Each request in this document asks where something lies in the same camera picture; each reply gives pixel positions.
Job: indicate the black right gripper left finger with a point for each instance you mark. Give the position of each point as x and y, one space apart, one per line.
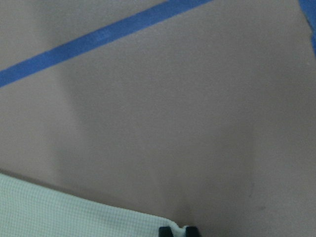
165 232

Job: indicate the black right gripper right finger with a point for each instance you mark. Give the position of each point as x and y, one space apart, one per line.
191 231

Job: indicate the sage green long-sleeve shirt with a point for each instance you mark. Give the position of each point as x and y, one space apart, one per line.
29 210

